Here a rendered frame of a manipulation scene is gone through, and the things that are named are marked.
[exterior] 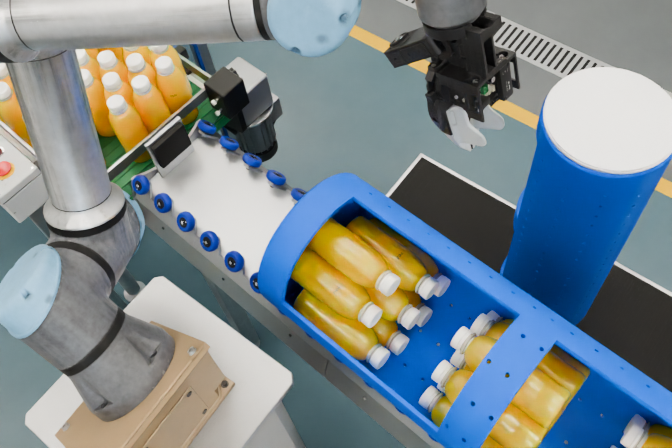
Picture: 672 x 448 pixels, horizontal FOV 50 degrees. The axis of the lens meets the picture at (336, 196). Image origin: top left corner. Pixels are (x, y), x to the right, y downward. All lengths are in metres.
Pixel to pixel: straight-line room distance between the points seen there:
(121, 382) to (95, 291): 0.13
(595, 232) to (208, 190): 0.88
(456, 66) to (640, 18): 2.54
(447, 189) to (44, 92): 1.76
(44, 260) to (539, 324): 0.72
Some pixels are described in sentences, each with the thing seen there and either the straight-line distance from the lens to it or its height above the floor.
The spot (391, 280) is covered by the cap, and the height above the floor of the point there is 1.17.
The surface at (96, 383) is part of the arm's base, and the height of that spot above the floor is 1.34.
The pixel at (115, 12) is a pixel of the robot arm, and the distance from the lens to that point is 0.72.
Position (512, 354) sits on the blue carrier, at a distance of 1.13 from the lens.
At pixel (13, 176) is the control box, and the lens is 1.63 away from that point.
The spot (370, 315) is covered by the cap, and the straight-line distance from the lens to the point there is 1.26.
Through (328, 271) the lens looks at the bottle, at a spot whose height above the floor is 1.13.
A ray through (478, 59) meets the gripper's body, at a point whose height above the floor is 1.68.
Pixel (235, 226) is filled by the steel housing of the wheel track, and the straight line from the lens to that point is 1.60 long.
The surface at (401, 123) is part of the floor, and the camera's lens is 2.87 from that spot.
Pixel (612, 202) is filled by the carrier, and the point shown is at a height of 0.92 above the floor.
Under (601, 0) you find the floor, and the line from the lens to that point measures 3.40.
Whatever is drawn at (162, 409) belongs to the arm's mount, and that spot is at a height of 1.32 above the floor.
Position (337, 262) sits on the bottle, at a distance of 1.26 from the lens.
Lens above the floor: 2.29
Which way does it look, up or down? 58 degrees down
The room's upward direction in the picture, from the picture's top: 9 degrees counter-clockwise
